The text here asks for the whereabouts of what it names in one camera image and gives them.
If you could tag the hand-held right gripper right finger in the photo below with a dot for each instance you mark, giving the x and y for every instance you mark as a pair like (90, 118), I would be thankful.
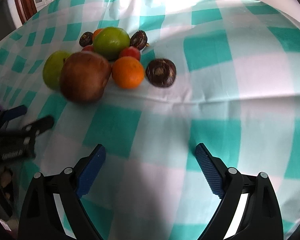
(210, 171)

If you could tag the red tomato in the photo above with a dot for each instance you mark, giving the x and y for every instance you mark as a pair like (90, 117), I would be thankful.
(88, 48)
(130, 52)

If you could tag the teal white checkered tablecloth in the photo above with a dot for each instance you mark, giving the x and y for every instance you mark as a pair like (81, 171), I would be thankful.
(215, 80)

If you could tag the dark water chestnut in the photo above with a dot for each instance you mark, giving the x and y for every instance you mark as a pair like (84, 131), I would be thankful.
(161, 73)
(86, 39)
(139, 40)

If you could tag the green apple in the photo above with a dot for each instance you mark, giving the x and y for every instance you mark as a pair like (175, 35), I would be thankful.
(111, 42)
(51, 70)

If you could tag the grey cabinet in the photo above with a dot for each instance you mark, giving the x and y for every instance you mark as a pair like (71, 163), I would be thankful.
(6, 15)

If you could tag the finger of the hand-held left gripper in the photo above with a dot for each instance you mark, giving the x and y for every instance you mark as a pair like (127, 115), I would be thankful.
(41, 125)
(15, 111)

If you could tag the brown pear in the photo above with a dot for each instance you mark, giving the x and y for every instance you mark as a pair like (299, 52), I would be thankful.
(85, 77)

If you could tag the orange mandarin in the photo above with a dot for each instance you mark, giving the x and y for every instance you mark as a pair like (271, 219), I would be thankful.
(97, 33)
(128, 73)

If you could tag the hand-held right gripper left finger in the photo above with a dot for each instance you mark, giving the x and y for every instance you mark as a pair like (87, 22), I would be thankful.
(91, 171)

